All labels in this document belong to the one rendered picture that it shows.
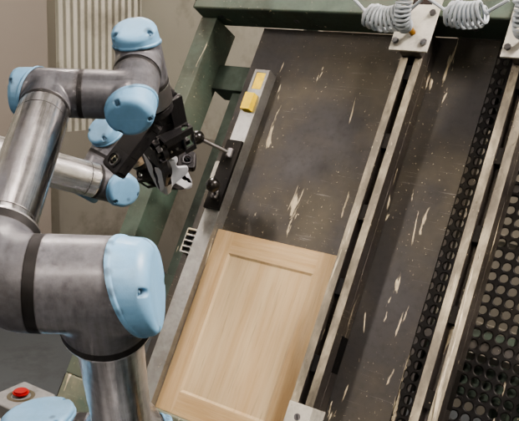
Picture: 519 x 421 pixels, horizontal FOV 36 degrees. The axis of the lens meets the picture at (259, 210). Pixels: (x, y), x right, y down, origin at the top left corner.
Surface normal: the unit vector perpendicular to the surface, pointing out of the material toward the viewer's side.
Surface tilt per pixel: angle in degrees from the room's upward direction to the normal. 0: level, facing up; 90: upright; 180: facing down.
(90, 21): 90
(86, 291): 79
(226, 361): 60
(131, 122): 123
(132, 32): 34
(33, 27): 90
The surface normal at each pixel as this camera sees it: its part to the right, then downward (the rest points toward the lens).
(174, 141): 0.61, 0.55
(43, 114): 0.48, -0.66
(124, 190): 0.55, 0.22
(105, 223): 0.72, 0.19
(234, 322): -0.47, -0.34
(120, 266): 0.10, -0.42
